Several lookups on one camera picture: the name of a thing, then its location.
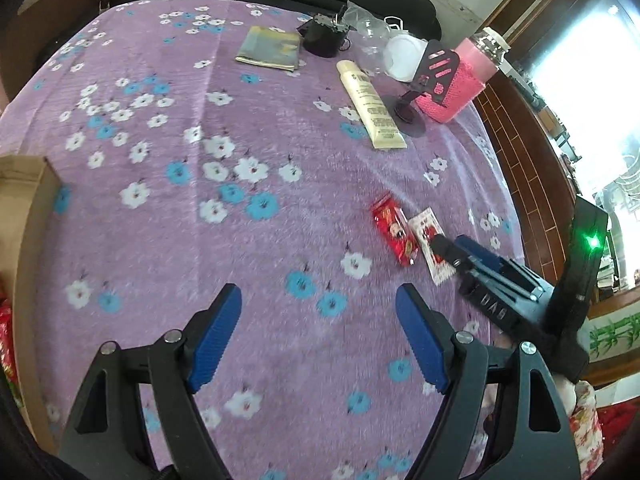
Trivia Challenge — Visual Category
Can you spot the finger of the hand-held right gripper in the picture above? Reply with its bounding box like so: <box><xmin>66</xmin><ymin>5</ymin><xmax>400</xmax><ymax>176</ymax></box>
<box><xmin>431</xmin><ymin>234</ymin><xmax>544</xmax><ymax>304</ymax></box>
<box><xmin>454</xmin><ymin>236</ymin><xmax>554</xmax><ymax>295</ymax></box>

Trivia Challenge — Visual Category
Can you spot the pink bottle with knit sleeve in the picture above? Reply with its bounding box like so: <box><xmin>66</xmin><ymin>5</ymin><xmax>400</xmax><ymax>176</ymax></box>
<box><xmin>414</xmin><ymin>27</ymin><xmax>512</xmax><ymax>124</ymax></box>

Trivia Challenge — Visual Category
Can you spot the black round device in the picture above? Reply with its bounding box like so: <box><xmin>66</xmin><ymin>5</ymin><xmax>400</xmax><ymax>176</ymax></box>
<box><xmin>297</xmin><ymin>2</ymin><xmax>353</xmax><ymax>59</ymax></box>

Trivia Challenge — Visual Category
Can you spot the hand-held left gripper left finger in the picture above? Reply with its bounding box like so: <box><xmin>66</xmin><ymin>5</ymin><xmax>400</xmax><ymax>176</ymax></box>
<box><xmin>60</xmin><ymin>282</ymin><xmax>243</xmax><ymax>480</ymax></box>

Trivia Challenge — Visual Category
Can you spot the small white red-figure packet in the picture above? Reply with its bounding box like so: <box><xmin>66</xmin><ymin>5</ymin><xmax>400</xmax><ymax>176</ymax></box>
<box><xmin>407</xmin><ymin>208</ymin><xmax>457</xmax><ymax>285</ymax></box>

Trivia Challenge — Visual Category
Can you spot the slim red snack packet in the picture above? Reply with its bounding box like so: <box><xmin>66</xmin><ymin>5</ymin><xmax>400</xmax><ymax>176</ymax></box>
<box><xmin>371</xmin><ymin>191</ymin><xmax>420</xmax><ymax>267</ymax></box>

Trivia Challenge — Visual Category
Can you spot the cardboard box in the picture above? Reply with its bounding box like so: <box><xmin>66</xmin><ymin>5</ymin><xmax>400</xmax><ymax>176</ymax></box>
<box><xmin>0</xmin><ymin>155</ymin><xmax>63</xmax><ymax>456</ymax></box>

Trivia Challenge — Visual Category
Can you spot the black phone stand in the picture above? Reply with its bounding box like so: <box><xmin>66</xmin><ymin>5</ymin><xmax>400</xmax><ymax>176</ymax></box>
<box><xmin>394</xmin><ymin>39</ymin><xmax>461</xmax><ymax>137</ymax></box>

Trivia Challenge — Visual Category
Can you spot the brown wooden furniture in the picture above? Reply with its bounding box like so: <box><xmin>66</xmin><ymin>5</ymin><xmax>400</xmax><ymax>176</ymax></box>
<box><xmin>472</xmin><ymin>0</ymin><xmax>640</xmax><ymax>281</ymax></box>

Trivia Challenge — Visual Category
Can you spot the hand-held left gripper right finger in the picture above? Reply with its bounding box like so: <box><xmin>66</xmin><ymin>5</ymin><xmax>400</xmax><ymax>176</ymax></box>
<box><xmin>395</xmin><ymin>282</ymin><xmax>583</xmax><ymax>480</ymax></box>

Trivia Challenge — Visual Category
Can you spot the cream tube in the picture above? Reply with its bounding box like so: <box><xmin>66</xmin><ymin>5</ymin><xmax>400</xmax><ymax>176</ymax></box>
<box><xmin>336</xmin><ymin>60</ymin><xmax>407</xmax><ymax>150</ymax></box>

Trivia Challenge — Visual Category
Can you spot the bamboo print panel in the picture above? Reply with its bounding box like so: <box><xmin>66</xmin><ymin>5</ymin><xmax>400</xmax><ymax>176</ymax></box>
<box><xmin>589</xmin><ymin>314</ymin><xmax>640</xmax><ymax>361</ymax></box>

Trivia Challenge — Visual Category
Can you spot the white round lid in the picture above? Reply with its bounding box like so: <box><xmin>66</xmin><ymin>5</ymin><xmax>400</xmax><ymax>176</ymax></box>
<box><xmin>382</xmin><ymin>34</ymin><xmax>430</xmax><ymax>82</ymax></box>

